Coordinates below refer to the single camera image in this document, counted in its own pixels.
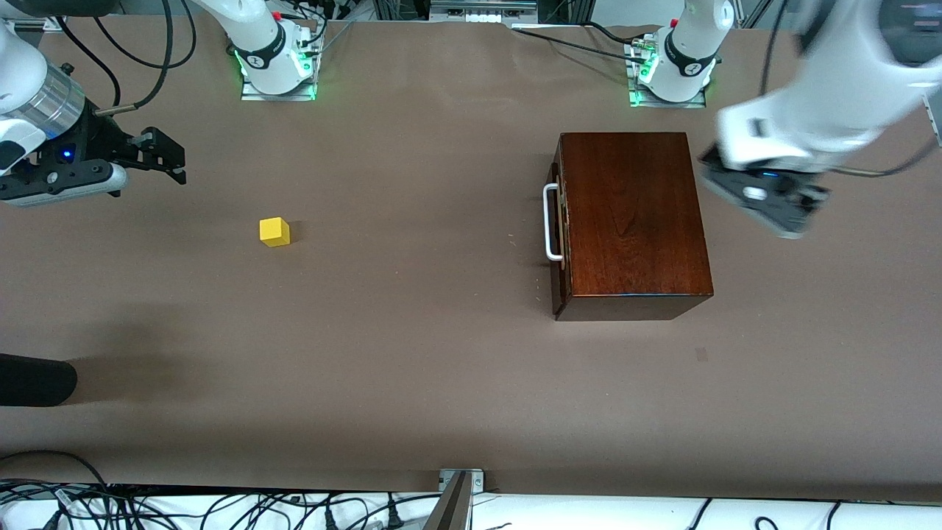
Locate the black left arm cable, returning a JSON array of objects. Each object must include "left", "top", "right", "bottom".
[{"left": 759, "top": 0, "right": 937, "bottom": 179}]

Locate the dark brown wooden cabinet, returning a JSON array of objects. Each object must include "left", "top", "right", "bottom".
[{"left": 556, "top": 132, "right": 714, "bottom": 322}]

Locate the white power strip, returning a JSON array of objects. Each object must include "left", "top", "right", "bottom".
[{"left": 429, "top": 0, "right": 539, "bottom": 25}]

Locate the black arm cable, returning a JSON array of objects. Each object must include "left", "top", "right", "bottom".
[
  {"left": 57, "top": 0, "right": 197, "bottom": 117},
  {"left": 759, "top": 0, "right": 937, "bottom": 179}
]

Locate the yellow cube block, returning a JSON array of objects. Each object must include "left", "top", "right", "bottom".
[{"left": 259, "top": 216, "right": 291, "bottom": 249}]

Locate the wooden drawer with white handle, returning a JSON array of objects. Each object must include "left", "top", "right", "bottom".
[{"left": 543, "top": 136, "right": 573, "bottom": 319}]

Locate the small aluminium table bracket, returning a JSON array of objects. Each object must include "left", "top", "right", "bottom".
[{"left": 439, "top": 468, "right": 486, "bottom": 492}]

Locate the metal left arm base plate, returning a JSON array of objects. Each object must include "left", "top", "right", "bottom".
[{"left": 625, "top": 37, "right": 708, "bottom": 110}]

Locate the white cloth sheet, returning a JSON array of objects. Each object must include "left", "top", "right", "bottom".
[{"left": 0, "top": 482, "right": 942, "bottom": 530}]

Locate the black cable on table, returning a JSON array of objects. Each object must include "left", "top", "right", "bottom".
[{"left": 511, "top": 26, "right": 635, "bottom": 61}]

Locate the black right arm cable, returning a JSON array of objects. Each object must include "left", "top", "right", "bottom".
[{"left": 57, "top": 0, "right": 197, "bottom": 117}]

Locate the dark aluminium post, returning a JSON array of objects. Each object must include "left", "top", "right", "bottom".
[{"left": 422, "top": 471, "right": 474, "bottom": 530}]

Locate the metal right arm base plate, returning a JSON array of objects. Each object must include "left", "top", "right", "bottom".
[{"left": 240, "top": 22, "right": 319, "bottom": 102}]

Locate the black cylindrical object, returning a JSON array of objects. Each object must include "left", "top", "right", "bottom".
[{"left": 0, "top": 353, "right": 78, "bottom": 408}]

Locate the black looped floor cable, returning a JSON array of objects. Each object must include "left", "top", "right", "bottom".
[{"left": 0, "top": 450, "right": 113, "bottom": 491}]

